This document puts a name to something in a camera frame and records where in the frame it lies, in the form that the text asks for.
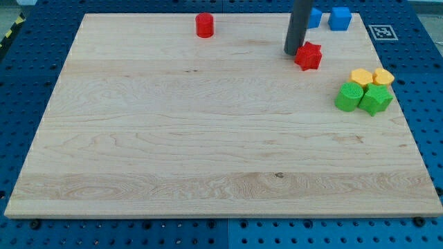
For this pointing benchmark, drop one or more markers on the red star block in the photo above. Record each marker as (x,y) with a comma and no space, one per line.
(308,56)

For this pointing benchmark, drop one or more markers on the green star block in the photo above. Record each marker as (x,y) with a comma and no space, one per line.
(376,98)

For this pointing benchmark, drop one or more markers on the red cylinder block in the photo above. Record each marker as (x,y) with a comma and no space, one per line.
(204,25)

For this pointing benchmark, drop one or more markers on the green cylinder block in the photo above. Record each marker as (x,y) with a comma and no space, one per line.
(349,96)

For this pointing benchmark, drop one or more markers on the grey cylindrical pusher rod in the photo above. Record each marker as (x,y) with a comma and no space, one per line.
(298,23)

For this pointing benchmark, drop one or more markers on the blue block behind rod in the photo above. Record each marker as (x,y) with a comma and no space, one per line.
(314,18)

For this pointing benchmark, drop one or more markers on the yellow hexagon block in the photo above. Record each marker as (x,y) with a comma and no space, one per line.
(361,76)

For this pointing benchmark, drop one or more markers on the blue cube block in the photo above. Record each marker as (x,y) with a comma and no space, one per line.
(339,19)

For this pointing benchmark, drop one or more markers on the yellow heart block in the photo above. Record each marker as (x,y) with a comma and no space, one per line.
(382,77)

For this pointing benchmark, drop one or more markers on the white fiducial marker tag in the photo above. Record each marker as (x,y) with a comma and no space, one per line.
(382,32)

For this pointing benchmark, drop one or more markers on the black bolt left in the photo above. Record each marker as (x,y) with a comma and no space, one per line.
(35,224)

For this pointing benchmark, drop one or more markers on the black bolt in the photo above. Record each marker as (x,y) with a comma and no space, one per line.
(35,224)
(419,221)

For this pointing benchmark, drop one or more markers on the black bolt right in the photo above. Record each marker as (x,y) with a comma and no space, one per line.
(419,221)

